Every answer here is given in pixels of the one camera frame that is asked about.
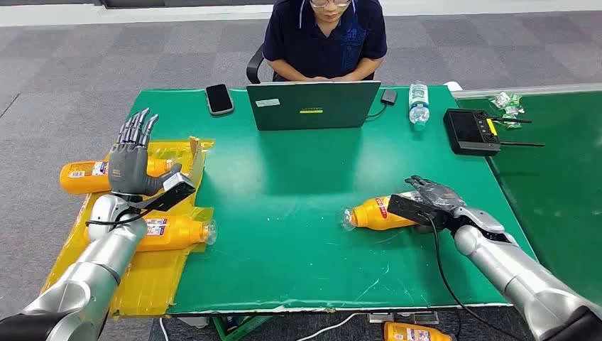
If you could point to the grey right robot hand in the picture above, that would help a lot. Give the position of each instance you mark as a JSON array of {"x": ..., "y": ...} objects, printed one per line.
[{"x": 437, "y": 193}]

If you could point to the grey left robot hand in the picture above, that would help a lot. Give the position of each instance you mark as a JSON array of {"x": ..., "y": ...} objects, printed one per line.
[{"x": 129, "y": 164}]

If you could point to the clear green candy wrapper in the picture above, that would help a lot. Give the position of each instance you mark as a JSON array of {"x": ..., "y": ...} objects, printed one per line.
[
  {"x": 513, "y": 111},
  {"x": 512, "y": 124},
  {"x": 501, "y": 100}
]

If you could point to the small black adapter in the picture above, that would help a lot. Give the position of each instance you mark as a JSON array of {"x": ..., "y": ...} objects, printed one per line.
[{"x": 389, "y": 97}]

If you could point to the black controller with antennas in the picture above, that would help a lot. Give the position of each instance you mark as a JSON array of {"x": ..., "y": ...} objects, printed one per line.
[{"x": 470, "y": 131}]

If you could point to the dark green laptop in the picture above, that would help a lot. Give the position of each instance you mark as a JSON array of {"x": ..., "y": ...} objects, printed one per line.
[{"x": 312, "y": 106}]

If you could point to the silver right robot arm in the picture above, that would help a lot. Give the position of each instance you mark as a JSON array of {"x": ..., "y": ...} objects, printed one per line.
[{"x": 517, "y": 277}]

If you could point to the seated person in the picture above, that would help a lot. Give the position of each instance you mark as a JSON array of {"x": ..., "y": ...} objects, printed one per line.
[{"x": 324, "y": 42}]

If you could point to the clear plastic water bottle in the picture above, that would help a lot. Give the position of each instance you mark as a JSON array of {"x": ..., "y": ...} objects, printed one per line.
[{"x": 418, "y": 106}]

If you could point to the yellow plastic sheet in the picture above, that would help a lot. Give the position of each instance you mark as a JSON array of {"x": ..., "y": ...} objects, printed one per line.
[{"x": 150, "y": 282}]

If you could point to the small white object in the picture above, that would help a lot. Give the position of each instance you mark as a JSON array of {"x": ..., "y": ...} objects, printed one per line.
[{"x": 454, "y": 86}]

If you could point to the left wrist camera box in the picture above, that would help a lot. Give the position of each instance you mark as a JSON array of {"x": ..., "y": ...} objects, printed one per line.
[{"x": 174, "y": 195}]

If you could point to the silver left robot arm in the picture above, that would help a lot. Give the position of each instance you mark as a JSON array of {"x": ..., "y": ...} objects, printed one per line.
[{"x": 94, "y": 263}]

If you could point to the orange detergent bottle clear cap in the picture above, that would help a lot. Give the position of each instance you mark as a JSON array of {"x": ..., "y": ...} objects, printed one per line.
[
  {"x": 178, "y": 233},
  {"x": 371, "y": 216},
  {"x": 80, "y": 176},
  {"x": 409, "y": 333}
]

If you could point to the grey metal bracket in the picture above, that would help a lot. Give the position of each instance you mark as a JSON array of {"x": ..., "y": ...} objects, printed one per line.
[{"x": 423, "y": 318}]

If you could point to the green metal table frame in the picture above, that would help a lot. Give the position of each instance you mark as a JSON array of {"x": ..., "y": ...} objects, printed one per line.
[{"x": 240, "y": 327}]

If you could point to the black smartphone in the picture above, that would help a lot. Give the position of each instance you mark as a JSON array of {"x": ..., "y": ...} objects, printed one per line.
[{"x": 219, "y": 99}]

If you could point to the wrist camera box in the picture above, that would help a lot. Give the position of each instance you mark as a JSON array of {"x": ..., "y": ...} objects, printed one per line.
[
  {"x": 174, "y": 195},
  {"x": 414, "y": 209}
]

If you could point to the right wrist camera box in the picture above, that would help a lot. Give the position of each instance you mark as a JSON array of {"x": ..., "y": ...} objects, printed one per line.
[{"x": 414, "y": 209}]

